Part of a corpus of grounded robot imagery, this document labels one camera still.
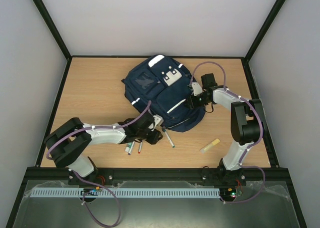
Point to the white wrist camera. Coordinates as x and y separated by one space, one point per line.
158 120
196 88

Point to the green label glue stick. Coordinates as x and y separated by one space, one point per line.
127 147

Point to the red cap marker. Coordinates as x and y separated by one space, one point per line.
140 147

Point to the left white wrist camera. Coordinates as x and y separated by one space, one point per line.
158 120

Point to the purple cap marker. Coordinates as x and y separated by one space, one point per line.
131 148

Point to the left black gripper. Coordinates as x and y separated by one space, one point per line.
154 139

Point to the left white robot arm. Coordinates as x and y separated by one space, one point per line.
66 145

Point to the navy blue backpack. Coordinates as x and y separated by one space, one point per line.
165 82

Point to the yellow highlighter pen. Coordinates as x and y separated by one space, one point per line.
209 146

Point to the black aluminium frame rail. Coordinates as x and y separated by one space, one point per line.
203 176

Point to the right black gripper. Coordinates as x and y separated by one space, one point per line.
191 102

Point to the green cap marker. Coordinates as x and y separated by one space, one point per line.
168 137

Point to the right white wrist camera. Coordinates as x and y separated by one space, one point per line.
196 88

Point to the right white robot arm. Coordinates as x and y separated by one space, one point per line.
246 126

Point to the light blue slotted cable duct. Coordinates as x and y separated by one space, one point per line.
41 192

